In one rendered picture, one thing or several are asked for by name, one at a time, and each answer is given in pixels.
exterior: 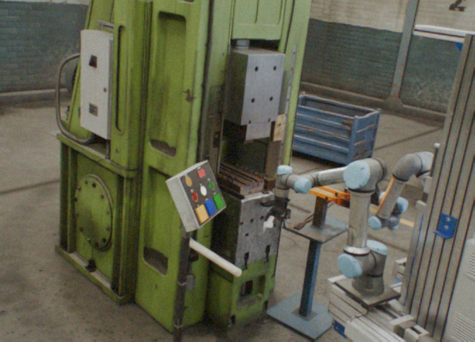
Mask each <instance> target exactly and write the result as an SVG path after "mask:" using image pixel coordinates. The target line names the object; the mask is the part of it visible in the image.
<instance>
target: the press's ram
mask: <svg viewBox="0 0 475 342"><path fill-rule="evenodd" d="M284 61H285V54H283V53H279V52H273V51H269V50H266V49H260V48H256V47H251V46H249V49H235V48H231V49H230V57H229V65H228V80H227V88H226V96H225V110H224V118H223V119H224V120H227V121H229V122H233V123H235V124H239V125H241V126H242V125H247V124H258V123H264V122H274V121H276V119H277V113H278V108H279V102H280V95H281V84H282V78H283V67H284Z"/></svg>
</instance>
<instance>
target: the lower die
mask: <svg viewBox="0 0 475 342"><path fill-rule="evenodd" d="M220 163H222V164H224V165H226V166H228V167H231V168H233V169H234V170H236V171H238V172H241V173H242V174H245V175H247V176H249V177H252V178H255V179H257V180H258V182H255V183H254V181H252V180H250V179H248V178H246V177H243V176H242V175H239V174H237V173H235V172H233V171H231V170H227V168H225V167H223V166H220V165H219V171H222V173H223V174H224V173H226V174H227V177H228V176H230V175H232V177H233V178H235V177H236V178H237V181H236V179H234V180H233V178H232V179H231V177H229V179H228V185H227V186H228V187H229V188H230V189H231V188H232V183H233V190H235V191H237V192H239V193H240V194H242V195H243V196H247V195H250V194H252V193H256V192H259V191H262V190H263V187H264V179H262V178H258V177H257V176H254V175H251V174H249V173H248V172H244V171H243V170H240V168H238V167H235V166H233V165H231V164H229V163H225V162H223V161H222V160H220ZM223 174H221V172H219V173H218V183H219V184H221V182H222V176H223ZM226 174H224V176H223V186H226V182H227V177H226ZM249 192H250V194H249Z"/></svg>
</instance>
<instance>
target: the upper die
mask: <svg viewBox="0 0 475 342"><path fill-rule="evenodd" d="M270 127H271V122H264V123H258V124H247V125H242V126H241V125H239V124H235V123H233V122H229V121H227V120H223V132H225V133H227V134H231V135H234V136H236V137H239V138H242V139H244V140H249V139H255V138H263V137H268V136H269V134H270Z"/></svg>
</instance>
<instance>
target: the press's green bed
mask: <svg viewBox="0 0 475 342"><path fill-rule="evenodd" d="M274 262H276V254H272V255H270V256H266V257H264V258H262V259H258V261H255V262H252V263H249V264H245V265H244V266H240V267H238V268H239V269H240V270H241V271H242V273H241V275H240V276H235V275H234V274H232V273H231V272H228V271H226V270H225V269H224V268H222V267H220V266H219V265H218V264H216V263H214V262H212V261H211V260H210V261H209V272H208V276H207V284H206V299H205V307H204V317H205V318H207V319H209V320H210V321H211V322H212V323H214V324H215V325H216V326H218V327H219V328H220V329H222V330H223V331H224V332H226V333H228V332H230V331H233V330H236V329H239V328H240V327H242V326H245V325H247V324H249V323H250V322H253V321H255V320H257V319H260V318H262V317H265V316H266V315H267V314H266V311H267V304H268V298H269V286H270V280H271V268H273V267H275V266H274Z"/></svg>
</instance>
